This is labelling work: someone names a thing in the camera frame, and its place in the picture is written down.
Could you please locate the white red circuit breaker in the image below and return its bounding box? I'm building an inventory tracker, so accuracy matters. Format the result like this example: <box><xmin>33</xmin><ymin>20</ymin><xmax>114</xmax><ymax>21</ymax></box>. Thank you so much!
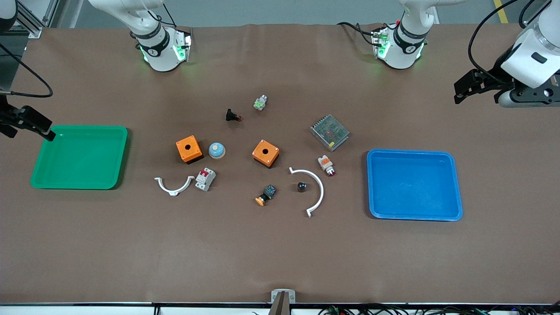
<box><xmin>195</xmin><ymin>168</ymin><xmax>217</xmax><ymax>192</ymax></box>

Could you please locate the green plastic tray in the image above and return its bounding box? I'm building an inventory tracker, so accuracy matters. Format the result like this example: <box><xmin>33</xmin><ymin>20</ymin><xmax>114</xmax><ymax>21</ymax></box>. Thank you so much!
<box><xmin>30</xmin><ymin>125</ymin><xmax>129</xmax><ymax>190</ymax></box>

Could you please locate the orange white red indicator lamp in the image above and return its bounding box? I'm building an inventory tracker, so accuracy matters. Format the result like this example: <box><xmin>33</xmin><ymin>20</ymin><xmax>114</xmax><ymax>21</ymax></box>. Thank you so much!
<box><xmin>318</xmin><ymin>155</ymin><xmax>336</xmax><ymax>177</ymax></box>

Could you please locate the orange cap push button switch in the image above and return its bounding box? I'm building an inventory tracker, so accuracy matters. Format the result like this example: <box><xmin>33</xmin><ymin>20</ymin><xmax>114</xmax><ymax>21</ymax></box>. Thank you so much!
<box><xmin>255</xmin><ymin>185</ymin><xmax>277</xmax><ymax>207</ymax></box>

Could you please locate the grey table edge bracket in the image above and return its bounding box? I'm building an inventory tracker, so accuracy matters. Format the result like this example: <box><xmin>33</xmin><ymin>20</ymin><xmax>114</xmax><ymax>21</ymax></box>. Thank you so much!
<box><xmin>270</xmin><ymin>289</ymin><xmax>296</xmax><ymax>315</ymax></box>

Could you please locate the blue plastic tray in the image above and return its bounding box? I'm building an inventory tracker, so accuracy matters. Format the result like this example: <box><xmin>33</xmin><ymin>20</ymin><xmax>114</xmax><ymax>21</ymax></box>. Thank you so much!
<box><xmin>367</xmin><ymin>149</ymin><xmax>463</xmax><ymax>221</ymax></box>

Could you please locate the orange button box with hole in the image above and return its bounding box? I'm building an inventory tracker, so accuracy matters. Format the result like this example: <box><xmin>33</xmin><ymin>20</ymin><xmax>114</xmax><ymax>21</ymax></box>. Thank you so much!
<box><xmin>176</xmin><ymin>135</ymin><xmax>204</xmax><ymax>165</ymax></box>
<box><xmin>252</xmin><ymin>140</ymin><xmax>280</xmax><ymax>168</ymax></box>

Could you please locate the small white curved clamp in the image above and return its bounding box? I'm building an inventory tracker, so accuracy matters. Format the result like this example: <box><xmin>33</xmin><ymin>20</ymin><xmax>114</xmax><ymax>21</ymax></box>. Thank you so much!
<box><xmin>154</xmin><ymin>176</ymin><xmax>195</xmax><ymax>196</ymax></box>

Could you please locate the black right arm base cable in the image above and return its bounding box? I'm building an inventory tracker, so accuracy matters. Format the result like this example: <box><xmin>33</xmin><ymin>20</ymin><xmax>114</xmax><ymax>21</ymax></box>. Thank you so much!
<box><xmin>147</xmin><ymin>0</ymin><xmax>176</xmax><ymax>28</ymax></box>

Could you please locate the black left arm base cable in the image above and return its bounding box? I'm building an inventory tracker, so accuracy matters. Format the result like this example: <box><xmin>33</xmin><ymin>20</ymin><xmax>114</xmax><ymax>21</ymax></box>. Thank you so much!
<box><xmin>337</xmin><ymin>21</ymin><xmax>383</xmax><ymax>46</ymax></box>

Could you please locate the black arm base cable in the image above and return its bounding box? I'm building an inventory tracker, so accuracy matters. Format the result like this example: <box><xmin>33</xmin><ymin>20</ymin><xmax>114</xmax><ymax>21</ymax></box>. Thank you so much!
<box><xmin>147</xmin><ymin>0</ymin><xmax>176</xmax><ymax>28</ymax></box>
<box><xmin>337</xmin><ymin>21</ymin><xmax>383</xmax><ymax>46</ymax></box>

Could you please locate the large white curved arc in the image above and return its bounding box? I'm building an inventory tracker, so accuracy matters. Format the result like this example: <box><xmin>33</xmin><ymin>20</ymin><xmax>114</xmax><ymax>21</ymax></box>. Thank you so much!
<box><xmin>289</xmin><ymin>167</ymin><xmax>325</xmax><ymax>218</ymax></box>

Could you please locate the aluminium frame profile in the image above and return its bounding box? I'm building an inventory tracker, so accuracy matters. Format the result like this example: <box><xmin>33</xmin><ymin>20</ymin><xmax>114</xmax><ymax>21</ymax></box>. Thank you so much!
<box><xmin>15</xmin><ymin>0</ymin><xmax>60</xmax><ymax>39</ymax></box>

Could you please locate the metal mesh power supply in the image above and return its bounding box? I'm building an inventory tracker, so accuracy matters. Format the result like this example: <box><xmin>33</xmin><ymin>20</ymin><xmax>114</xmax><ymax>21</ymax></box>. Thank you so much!
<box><xmin>310</xmin><ymin>114</ymin><xmax>350</xmax><ymax>152</ymax></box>

